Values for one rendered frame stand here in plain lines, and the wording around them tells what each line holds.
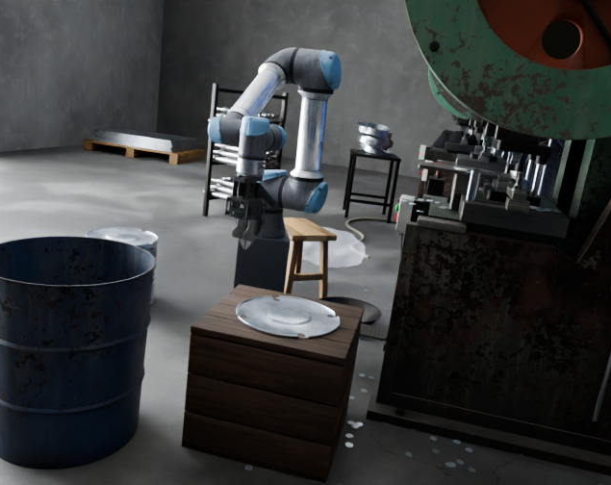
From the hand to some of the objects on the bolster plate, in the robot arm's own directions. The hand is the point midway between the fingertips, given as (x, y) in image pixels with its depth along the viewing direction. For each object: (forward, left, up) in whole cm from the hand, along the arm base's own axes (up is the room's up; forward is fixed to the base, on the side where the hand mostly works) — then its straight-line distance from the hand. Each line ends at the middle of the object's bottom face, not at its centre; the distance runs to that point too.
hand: (246, 243), depth 164 cm
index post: (+65, +8, +18) cm, 68 cm away
